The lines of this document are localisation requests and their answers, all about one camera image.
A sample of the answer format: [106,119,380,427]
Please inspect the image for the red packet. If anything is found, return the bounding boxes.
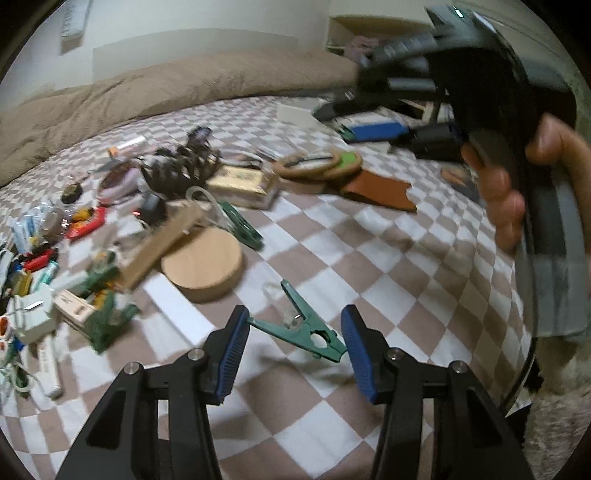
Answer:
[65,207,108,240]

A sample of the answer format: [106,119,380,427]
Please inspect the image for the blue white swab packet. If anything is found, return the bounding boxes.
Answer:
[9,215,42,252]

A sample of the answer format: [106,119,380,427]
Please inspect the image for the white charger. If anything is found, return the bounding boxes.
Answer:
[9,284,58,344]

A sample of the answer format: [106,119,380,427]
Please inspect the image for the black hair claw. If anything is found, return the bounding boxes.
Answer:
[140,145,220,195]

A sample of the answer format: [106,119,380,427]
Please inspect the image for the white tube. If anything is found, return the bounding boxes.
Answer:
[34,339,63,400]

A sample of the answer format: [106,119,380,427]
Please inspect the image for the white hanging wall packet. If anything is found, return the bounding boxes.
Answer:
[62,0,90,38]

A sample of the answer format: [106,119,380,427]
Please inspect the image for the white board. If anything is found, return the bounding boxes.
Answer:
[276,104,320,129]

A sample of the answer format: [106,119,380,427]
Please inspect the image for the green round coaster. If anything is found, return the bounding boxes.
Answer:
[323,151,364,182]

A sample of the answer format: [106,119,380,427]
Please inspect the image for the beige fluffy blanket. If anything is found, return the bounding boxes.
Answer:
[0,46,365,185]

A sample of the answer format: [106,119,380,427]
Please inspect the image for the orange capped bottle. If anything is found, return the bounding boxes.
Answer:
[107,135,147,158]

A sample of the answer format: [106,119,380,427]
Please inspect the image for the fluffy beige cloth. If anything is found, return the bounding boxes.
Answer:
[522,339,591,480]

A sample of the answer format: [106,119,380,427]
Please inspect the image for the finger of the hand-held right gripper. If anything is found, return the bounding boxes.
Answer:
[311,25,446,123]
[342,121,465,162]

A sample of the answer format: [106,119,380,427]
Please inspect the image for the black adaptor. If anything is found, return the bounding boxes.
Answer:
[139,191,169,227]

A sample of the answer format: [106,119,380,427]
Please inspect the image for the long wooden block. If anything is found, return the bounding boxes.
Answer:
[117,200,206,292]

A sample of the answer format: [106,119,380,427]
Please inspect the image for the gold sticks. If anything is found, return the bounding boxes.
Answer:
[9,270,33,296]

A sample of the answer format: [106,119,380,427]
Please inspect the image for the round cork coaster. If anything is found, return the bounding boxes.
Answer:
[160,228,244,303]

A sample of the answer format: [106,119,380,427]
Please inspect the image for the person's right hand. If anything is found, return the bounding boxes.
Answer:
[462,113,591,254]

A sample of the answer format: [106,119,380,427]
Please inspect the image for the dark flower hair clip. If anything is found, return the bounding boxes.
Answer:
[187,126,213,148]

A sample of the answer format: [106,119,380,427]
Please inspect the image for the gold printed box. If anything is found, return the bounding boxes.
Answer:
[205,164,280,210]

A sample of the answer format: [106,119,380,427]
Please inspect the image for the brown leather piece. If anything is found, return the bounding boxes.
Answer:
[339,170,419,214]

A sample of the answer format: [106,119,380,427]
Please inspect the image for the checkered bed sheet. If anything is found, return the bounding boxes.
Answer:
[0,95,536,480]

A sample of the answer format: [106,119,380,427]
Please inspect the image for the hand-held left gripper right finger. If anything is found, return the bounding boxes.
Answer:
[341,305,536,480]

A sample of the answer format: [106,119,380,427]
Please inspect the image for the white translucent ring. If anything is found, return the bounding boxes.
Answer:
[185,186,232,229]

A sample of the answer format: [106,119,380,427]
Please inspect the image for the small clear box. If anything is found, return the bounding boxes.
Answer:
[253,138,296,162]

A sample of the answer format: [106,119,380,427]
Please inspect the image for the panda coaster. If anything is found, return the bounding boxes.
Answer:
[272,148,342,181]

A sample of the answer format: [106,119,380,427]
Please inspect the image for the white cable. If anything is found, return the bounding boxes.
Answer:
[0,351,33,398]

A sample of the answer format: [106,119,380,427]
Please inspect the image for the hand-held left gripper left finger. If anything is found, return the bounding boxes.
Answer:
[55,305,251,480]

